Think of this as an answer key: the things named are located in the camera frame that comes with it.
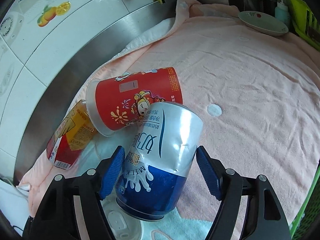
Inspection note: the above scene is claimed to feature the blue white milk can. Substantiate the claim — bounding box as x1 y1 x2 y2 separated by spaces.
116 102 203 221

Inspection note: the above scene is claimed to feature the green perforated trash basket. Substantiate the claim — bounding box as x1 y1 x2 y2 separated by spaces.
290 166 319 239

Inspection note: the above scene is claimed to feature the white plastic lid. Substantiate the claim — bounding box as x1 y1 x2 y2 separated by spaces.
101 200 144 240

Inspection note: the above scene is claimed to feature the red yellow carton box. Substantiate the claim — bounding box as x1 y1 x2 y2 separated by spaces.
46 100 97 170

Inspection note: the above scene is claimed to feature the small ceramic plate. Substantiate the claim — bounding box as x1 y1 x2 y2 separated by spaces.
238 11 289 36

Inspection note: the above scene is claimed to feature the lime green dish rack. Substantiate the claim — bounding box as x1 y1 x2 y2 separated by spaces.
286 0 319 51

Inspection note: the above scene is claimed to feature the teal small bottle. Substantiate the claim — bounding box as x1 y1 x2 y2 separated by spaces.
275 0 290 27

